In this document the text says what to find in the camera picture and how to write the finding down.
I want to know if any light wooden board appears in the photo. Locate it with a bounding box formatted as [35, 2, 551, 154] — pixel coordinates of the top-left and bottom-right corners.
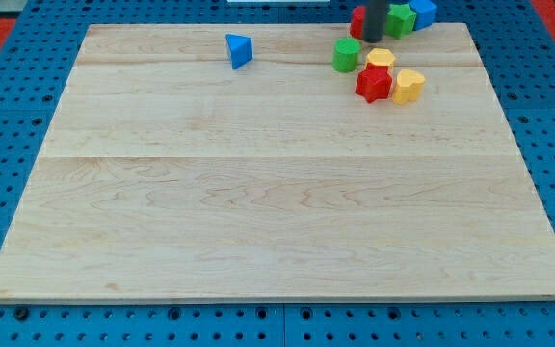
[0, 23, 555, 305]

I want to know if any blue triangular prism block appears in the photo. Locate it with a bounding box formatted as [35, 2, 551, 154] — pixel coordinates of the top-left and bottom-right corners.
[225, 33, 253, 70]

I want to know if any red star block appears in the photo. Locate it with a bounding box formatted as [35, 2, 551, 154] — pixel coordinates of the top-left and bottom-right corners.
[355, 67, 393, 103]

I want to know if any green cylinder block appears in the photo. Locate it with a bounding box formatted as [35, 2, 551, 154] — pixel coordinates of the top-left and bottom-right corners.
[331, 37, 360, 73]

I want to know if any yellow hexagon block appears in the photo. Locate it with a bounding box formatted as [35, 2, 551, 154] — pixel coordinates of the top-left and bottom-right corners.
[365, 48, 396, 73]

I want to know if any yellow heart block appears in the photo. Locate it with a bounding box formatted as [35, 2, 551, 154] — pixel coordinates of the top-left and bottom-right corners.
[391, 69, 426, 105]

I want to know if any red block behind rod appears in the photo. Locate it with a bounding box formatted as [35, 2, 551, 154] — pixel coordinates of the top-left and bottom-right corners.
[349, 5, 366, 40]

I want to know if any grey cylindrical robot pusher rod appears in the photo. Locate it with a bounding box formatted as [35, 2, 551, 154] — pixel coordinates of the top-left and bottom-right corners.
[361, 0, 388, 43]

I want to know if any green star block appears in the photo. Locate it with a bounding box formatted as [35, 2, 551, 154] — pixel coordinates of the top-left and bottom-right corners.
[384, 4, 417, 39]

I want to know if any blue cube block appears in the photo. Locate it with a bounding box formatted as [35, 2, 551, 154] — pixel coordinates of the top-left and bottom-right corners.
[409, 0, 437, 31]

